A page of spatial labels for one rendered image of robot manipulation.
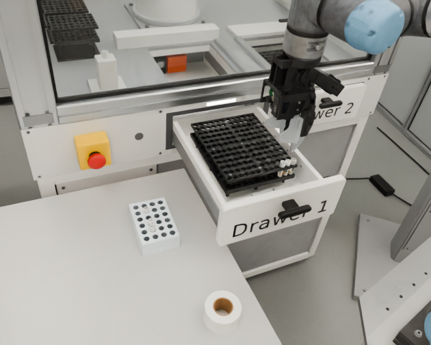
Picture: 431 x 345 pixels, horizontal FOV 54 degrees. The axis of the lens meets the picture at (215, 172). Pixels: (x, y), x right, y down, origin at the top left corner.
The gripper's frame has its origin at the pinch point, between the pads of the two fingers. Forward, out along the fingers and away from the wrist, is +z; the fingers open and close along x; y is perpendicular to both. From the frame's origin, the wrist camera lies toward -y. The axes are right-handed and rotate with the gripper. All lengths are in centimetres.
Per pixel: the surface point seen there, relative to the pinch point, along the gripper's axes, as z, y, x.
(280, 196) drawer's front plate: 4.8, 7.6, 10.5
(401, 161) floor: 95, -143, -71
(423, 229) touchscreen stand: 70, -86, -10
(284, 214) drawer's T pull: 6.4, 8.5, 13.9
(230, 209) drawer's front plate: 4.8, 18.7, 10.5
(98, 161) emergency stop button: 8.7, 38.5, -16.1
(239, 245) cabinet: 68, -9, -26
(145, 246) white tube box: 18.3, 33.5, 2.9
